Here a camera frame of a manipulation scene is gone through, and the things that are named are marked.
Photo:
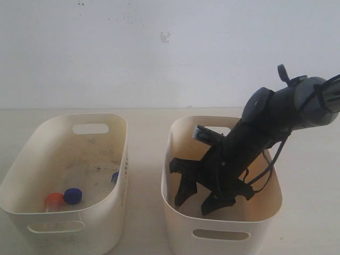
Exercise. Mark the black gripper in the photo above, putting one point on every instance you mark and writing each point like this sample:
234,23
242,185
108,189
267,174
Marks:
215,173

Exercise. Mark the cream plastic bin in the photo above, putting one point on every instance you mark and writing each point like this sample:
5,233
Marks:
240,229
70,151

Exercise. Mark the blue-capped clear tube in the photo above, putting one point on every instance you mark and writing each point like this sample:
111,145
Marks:
114,177

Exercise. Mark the orange-capped clear tube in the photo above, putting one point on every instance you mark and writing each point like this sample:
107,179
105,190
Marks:
54,202

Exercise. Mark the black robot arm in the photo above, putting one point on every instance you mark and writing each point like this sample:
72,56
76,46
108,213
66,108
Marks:
268,118

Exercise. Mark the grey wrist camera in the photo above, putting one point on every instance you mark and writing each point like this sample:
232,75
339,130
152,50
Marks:
206,136

